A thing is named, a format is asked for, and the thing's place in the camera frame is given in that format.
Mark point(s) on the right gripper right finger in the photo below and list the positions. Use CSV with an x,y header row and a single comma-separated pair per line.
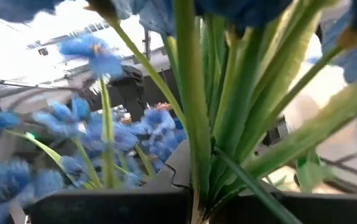
x,y
337,210

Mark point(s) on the blue artificial flower bunch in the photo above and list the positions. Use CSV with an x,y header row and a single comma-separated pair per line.
x,y
194,93
7,180
160,124

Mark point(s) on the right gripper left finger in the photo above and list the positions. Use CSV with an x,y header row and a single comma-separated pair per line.
x,y
104,208

